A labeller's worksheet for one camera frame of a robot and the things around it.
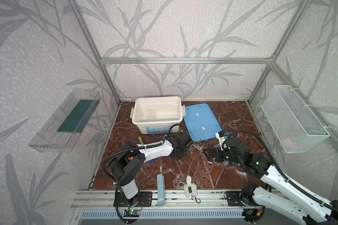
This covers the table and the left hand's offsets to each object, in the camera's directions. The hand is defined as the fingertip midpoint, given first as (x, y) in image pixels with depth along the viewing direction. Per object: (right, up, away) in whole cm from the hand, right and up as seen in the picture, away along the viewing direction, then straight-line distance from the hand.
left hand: (187, 150), depth 88 cm
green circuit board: (-30, -28, -17) cm, 44 cm away
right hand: (+11, +6, -13) cm, 18 cm away
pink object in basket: (+51, +9, -15) cm, 54 cm away
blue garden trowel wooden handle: (-32, +5, +8) cm, 33 cm away
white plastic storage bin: (-23, +22, +16) cm, 36 cm away
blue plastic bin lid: (+12, +17, +19) cm, 28 cm away
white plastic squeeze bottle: (0, -17, -14) cm, 22 cm away
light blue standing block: (-15, -17, -16) cm, 27 cm away
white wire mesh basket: (+47, +17, -27) cm, 57 cm away
